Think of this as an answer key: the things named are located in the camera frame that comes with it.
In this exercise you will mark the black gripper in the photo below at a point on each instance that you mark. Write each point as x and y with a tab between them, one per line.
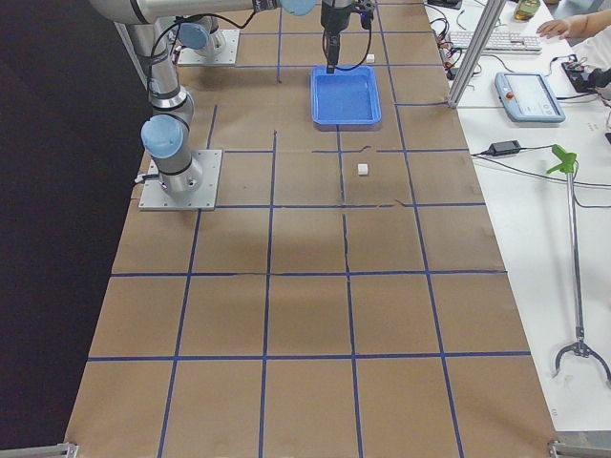
333	17

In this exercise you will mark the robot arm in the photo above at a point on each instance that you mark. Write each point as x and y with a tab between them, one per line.
147	23
204	37

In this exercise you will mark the blue plastic tray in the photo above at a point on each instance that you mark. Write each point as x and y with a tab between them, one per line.
348	101

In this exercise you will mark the person hand on keyboard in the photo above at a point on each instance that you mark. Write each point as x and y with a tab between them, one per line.
575	26

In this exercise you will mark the white keyboard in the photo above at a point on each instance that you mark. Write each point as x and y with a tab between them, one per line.
499	42

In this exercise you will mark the black power adapter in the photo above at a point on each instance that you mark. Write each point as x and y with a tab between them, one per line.
505	148

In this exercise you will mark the teach pendant tablet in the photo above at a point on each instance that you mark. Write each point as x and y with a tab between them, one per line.
527	97

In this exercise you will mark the brown paper table cover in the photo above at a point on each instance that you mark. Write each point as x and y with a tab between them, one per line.
316	313

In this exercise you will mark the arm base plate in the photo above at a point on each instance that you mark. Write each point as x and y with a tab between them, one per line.
228	57
196	188

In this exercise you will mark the aluminium frame post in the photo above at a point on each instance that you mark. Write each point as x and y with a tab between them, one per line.
482	33

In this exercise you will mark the green handled reacher grabber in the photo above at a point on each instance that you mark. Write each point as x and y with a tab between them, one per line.
567	166

